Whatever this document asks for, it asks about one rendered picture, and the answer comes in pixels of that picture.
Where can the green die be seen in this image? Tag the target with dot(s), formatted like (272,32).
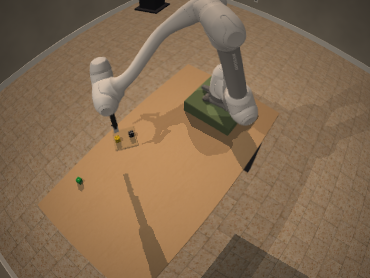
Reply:
(79,180)

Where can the yellow die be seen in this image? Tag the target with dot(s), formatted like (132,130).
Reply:
(117,139)

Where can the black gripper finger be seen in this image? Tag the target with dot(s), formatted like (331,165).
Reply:
(114,123)

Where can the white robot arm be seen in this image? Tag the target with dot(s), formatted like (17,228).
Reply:
(225,30)

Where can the black die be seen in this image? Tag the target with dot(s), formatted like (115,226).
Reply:
(131,133)

